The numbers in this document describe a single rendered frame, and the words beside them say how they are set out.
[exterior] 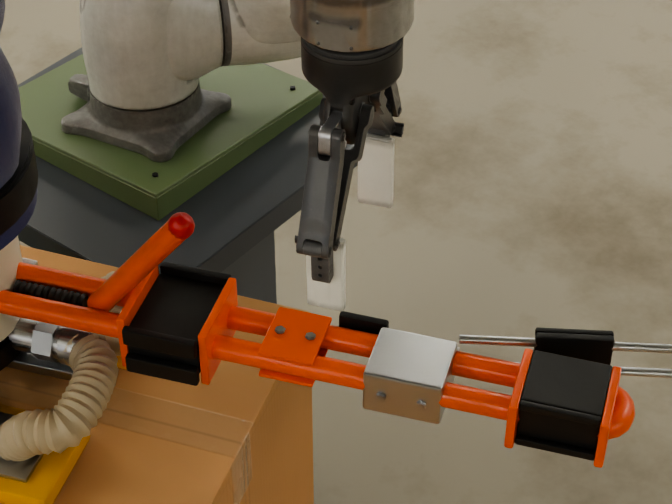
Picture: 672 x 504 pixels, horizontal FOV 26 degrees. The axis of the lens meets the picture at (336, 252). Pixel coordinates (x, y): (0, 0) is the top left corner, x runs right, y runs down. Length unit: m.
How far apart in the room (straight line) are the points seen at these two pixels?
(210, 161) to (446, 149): 1.42
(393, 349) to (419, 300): 1.69
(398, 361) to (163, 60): 0.83
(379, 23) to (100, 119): 1.07
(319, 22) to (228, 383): 0.53
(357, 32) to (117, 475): 0.55
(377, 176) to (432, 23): 2.60
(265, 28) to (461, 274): 1.17
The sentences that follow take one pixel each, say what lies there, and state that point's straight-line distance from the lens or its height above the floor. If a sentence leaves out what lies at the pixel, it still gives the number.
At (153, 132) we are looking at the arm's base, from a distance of 2.02.
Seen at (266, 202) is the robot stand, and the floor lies 0.75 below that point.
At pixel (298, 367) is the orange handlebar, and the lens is 1.27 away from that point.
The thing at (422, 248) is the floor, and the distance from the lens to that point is 3.08.
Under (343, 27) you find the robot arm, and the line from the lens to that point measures 1.02.
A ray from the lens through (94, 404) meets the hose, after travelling 1.33.
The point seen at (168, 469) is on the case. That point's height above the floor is 0.94.
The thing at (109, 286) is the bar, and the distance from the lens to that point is 1.31.
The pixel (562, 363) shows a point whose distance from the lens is 1.26.
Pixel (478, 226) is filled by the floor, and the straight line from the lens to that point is 3.14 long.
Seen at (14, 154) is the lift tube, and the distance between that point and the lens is 1.28.
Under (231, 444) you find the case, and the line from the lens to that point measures 1.40.
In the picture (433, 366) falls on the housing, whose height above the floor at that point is 1.10.
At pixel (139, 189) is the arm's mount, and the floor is 0.79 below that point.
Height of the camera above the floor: 1.98
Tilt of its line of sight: 40 degrees down
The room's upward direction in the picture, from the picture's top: straight up
